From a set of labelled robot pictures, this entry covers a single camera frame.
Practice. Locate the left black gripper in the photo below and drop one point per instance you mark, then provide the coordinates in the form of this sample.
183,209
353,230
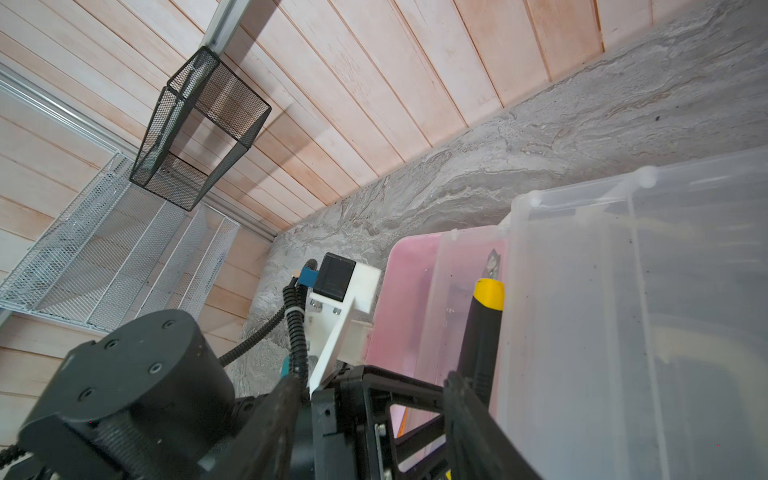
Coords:
347,429

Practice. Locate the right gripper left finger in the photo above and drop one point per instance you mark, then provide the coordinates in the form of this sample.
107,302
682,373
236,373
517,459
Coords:
263,447

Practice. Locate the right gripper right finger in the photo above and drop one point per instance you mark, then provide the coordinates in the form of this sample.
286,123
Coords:
476,446

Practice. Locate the black yellow stubby screwdriver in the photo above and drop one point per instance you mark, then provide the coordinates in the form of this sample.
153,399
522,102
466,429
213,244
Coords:
482,331

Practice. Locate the pink plastic tool box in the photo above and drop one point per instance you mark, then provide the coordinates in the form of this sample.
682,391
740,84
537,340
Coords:
634,336

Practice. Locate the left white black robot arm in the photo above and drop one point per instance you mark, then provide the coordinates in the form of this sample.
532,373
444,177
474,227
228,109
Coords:
152,400

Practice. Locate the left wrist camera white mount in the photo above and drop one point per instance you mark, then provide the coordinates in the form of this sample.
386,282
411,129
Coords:
341,297

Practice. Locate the white wire mesh shelf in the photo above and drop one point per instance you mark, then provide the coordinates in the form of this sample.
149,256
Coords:
118,252

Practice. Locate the black mesh wall basket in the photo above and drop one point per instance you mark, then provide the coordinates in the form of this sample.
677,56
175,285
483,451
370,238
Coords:
205,119

